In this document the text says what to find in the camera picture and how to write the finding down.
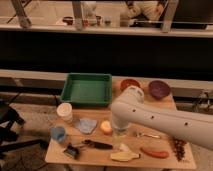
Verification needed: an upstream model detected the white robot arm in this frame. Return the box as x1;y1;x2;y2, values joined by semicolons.
110;86;213;150

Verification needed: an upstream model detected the person in striped shirt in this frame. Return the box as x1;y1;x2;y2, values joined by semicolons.
120;0;167;27

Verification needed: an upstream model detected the black office chair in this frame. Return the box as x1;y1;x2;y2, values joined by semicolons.
0;100;49;159

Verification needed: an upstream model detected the blue plastic cup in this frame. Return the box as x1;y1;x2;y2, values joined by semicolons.
50;126;66;143

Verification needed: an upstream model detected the orange carrot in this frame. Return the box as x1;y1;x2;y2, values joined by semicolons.
140;147;169;159

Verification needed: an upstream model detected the light blue towel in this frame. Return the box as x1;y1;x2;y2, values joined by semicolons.
74;118;98;134

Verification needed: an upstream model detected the white cylindrical container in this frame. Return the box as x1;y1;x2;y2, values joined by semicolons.
57;103;73;123

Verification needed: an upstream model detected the red bowl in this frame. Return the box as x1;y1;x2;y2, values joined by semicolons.
120;79;140;91

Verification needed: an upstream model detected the white spoon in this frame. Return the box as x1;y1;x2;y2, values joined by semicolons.
119;143;132;152

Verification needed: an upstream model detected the purple bowl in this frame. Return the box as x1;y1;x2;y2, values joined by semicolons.
148;80;171;100

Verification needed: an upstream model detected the bunch of dark red grapes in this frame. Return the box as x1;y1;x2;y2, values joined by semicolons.
172;138;186;161

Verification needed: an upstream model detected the black handled brush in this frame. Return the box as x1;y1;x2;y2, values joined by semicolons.
82;139;113;150

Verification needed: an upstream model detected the green plastic tray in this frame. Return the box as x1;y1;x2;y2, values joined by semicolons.
60;73;112;107

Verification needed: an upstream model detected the black binder clip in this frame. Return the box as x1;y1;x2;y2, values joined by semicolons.
63;145;80;159

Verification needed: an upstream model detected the orange round fruit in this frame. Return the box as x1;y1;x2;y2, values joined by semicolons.
100;120;113;135

